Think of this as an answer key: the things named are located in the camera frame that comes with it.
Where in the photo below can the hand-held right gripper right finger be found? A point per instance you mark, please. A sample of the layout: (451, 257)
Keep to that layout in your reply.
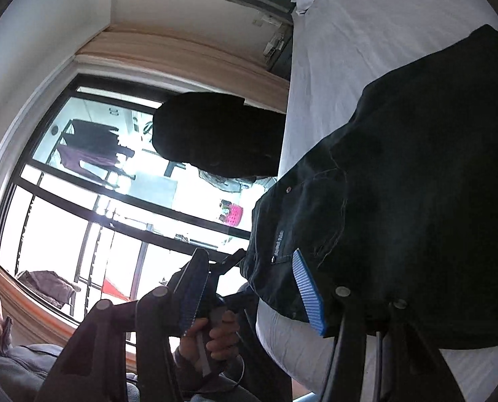
(308, 297)

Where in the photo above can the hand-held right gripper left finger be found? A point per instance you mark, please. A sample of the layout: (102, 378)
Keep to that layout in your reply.
(190, 297)

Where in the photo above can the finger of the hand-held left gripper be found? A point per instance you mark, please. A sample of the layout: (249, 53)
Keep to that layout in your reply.
(230, 261)

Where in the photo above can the black denim pants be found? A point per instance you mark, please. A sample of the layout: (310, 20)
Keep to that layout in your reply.
(400, 201)

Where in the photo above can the person's left forearm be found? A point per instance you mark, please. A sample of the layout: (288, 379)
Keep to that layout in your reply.
(215, 385)

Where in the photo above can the person's left hand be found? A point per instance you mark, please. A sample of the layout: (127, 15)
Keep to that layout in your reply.
(221, 339)

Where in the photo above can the pink basket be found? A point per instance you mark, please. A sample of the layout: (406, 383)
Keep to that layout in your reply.
(232, 213)

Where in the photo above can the black fur coat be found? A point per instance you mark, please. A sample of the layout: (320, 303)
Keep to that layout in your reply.
(219, 134)

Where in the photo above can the dark clothes on drying rack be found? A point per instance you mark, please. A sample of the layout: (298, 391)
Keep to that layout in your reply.
(94, 144)

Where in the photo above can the person in grey jacket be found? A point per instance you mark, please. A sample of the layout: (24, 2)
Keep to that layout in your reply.
(14, 372)

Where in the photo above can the grey nightstand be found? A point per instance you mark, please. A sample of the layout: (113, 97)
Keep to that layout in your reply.
(280, 50)

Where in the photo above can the bed with white sheet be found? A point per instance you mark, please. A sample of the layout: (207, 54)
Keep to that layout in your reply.
(358, 42)

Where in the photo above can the black window frame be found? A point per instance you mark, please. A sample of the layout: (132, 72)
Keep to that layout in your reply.
(85, 217)

